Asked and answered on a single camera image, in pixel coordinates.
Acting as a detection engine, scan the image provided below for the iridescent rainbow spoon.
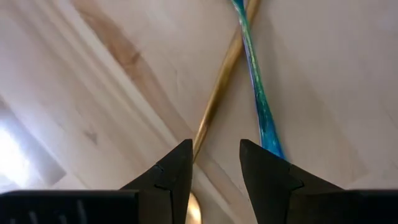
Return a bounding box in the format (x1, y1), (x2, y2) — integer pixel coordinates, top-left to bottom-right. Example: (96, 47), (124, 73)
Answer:
(231, 0), (287, 160)

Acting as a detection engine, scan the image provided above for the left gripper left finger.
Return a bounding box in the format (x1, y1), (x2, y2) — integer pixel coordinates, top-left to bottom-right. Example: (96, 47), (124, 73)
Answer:
(0, 139), (193, 224)

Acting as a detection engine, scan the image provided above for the gold spoon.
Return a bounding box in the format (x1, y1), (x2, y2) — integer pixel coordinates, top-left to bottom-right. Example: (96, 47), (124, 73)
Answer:
(185, 0), (262, 224)

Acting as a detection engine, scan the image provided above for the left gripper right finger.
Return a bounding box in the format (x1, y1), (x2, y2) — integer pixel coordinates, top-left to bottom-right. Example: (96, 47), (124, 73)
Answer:
(239, 139), (398, 224)

